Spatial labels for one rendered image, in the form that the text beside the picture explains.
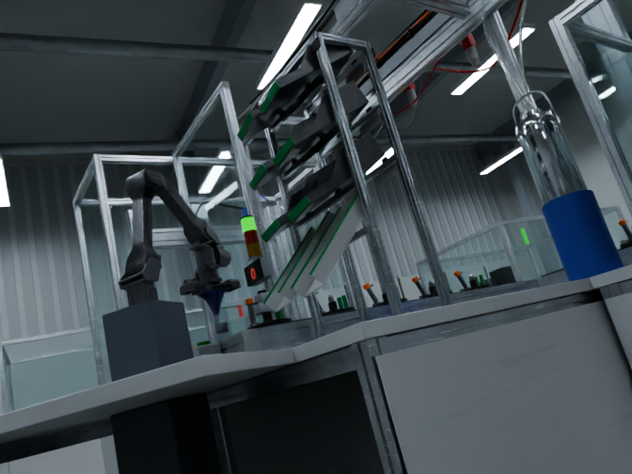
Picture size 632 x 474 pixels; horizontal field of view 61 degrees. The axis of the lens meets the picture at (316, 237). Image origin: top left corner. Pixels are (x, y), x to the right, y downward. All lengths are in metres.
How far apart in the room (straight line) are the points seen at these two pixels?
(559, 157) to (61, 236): 8.99
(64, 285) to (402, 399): 9.06
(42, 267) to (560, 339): 9.13
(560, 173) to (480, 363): 0.88
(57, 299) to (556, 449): 9.04
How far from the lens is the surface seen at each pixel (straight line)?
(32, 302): 9.75
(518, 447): 1.13
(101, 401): 0.89
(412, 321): 0.99
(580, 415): 1.31
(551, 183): 1.82
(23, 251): 9.99
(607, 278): 1.46
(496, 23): 2.45
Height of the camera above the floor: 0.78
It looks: 15 degrees up
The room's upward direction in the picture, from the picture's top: 15 degrees counter-clockwise
